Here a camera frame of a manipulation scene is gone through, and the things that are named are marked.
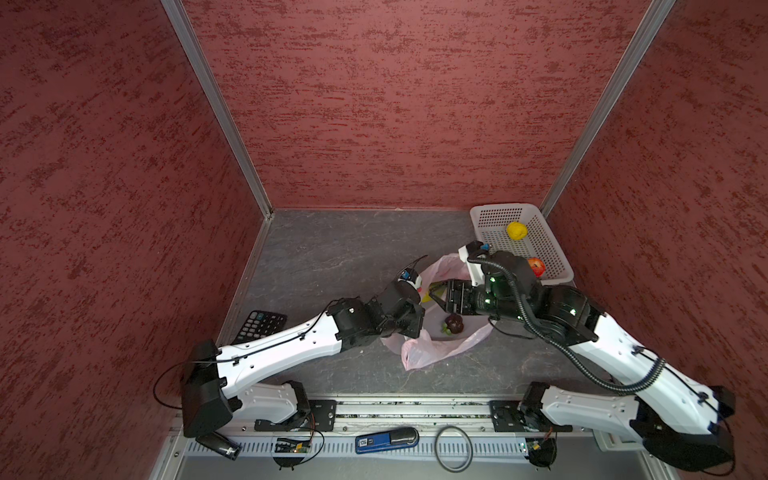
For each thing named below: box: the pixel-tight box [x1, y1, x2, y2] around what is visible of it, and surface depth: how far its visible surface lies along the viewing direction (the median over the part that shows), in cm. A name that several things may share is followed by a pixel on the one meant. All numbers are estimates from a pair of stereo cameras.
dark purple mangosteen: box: [441, 313, 464, 336], surface depth 88 cm
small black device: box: [195, 431, 242, 461], surface depth 69 cm
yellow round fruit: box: [506, 221, 528, 241], surface depth 112 cm
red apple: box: [528, 257, 547, 278], surface depth 99 cm
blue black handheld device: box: [355, 427, 420, 454], surface depth 70 cm
